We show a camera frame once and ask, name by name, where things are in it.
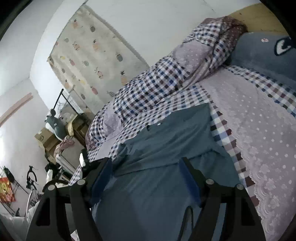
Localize blue plush shark pillow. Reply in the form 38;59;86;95
229;32;295;89

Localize red wall decoration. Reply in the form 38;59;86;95
0;177;16;203

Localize grey plush toy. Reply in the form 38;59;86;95
45;109;67;141

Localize black metal rack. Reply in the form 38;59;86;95
53;88;83;115

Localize cardboard box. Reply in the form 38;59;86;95
34;128;61;152

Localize dark teal t-shirt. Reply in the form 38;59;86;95
92;103;239;240

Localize wooden bed headboard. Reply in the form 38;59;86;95
229;1;293;37

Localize purple dotted bed sheet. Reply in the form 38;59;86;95
69;64;296;241

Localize checkered purple quilt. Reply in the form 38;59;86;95
86;16;247;161

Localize fruit pattern curtain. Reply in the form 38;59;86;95
48;4;149;114

